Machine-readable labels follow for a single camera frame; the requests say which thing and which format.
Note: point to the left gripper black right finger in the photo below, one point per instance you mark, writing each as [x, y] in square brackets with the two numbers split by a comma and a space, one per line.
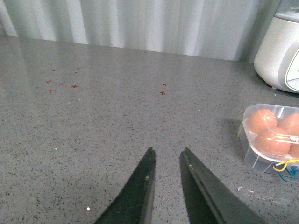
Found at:
[207, 199]

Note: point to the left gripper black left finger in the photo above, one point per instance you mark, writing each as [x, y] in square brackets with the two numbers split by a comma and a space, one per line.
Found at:
[134, 204]

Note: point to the clear plastic egg box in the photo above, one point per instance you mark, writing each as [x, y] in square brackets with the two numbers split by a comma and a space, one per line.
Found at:
[258, 161]

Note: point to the brown egg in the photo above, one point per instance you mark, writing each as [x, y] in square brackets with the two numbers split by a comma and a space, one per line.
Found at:
[290, 123]
[274, 141]
[260, 120]
[294, 151]

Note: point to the yellow rubber band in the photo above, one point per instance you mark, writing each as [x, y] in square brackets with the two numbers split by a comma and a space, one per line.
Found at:
[282, 166]

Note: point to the blue rubber band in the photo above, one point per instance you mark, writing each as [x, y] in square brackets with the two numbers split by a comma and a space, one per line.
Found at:
[289, 174]

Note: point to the white Joyoung cooker appliance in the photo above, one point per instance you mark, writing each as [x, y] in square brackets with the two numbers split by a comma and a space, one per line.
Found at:
[277, 60]

